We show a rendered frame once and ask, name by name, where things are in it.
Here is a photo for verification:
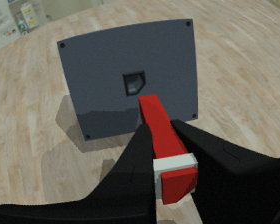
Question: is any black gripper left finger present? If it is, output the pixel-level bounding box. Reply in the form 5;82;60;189
0;124;157;224

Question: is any dark grey sloped panel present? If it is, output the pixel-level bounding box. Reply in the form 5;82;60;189
56;19;199;141

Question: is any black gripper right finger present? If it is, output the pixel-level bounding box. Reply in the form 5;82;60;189
169;120;280;224

